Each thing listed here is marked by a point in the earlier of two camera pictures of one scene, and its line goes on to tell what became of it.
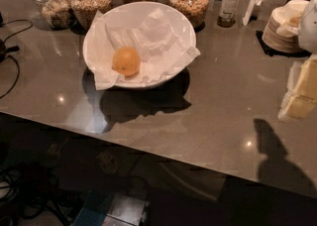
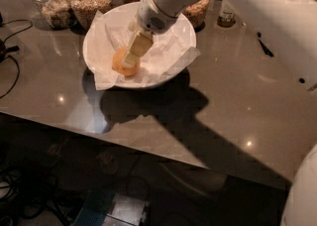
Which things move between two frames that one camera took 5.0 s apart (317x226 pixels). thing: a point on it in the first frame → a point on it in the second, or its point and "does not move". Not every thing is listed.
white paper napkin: x=160 y=52 does not move
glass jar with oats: x=52 y=1 does not move
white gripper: x=309 y=27 → x=149 y=17
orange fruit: x=125 y=61 does not move
